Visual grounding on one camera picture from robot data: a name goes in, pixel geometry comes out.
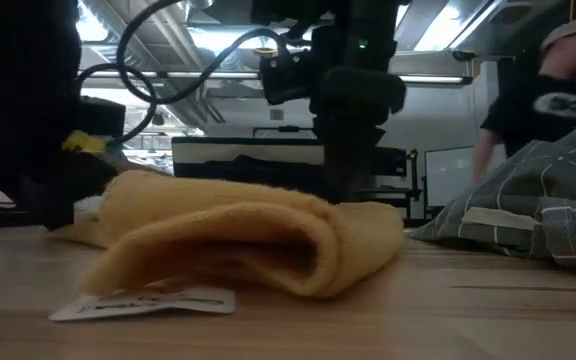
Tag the white tube light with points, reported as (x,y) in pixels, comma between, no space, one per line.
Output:
(228,75)
(98,74)
(433,79)

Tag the person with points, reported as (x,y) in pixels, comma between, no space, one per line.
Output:
(543,110)

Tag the white board panel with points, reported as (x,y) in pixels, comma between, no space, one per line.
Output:
(448,175)

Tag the black machine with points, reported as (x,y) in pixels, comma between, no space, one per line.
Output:
(393,160)

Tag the grey square wall box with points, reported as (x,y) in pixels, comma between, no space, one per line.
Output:
(277,114)

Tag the grey checked towel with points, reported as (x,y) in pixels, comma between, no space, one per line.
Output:
(533,210)

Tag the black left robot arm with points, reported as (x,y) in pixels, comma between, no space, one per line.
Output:
(18,75)

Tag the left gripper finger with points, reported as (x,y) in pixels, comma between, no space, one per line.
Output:
(78,175)

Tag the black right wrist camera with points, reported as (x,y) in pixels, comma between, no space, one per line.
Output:
(285,77)

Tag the orange yellow towel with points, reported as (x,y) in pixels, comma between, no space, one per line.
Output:
(248,235)

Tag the navy blue fabric bin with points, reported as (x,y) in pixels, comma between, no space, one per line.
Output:
(248,150)

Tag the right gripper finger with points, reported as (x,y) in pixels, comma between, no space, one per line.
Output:
(350,160)

